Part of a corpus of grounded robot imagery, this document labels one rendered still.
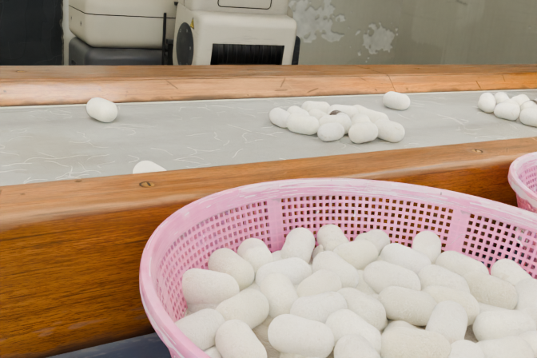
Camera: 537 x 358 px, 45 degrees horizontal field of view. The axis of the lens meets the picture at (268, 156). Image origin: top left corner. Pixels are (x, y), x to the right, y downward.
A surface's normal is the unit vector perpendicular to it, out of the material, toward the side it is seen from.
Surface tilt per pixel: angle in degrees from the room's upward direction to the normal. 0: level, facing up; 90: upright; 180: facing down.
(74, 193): 0
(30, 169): 0
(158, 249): 75
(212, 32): 98
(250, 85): 45
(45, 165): 0
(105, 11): 90
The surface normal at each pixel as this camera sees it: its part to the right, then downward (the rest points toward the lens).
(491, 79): 0.43, -0.47
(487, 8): -0.89, 0.05
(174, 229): 0.95, -0.11
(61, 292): 0.51, 0.29
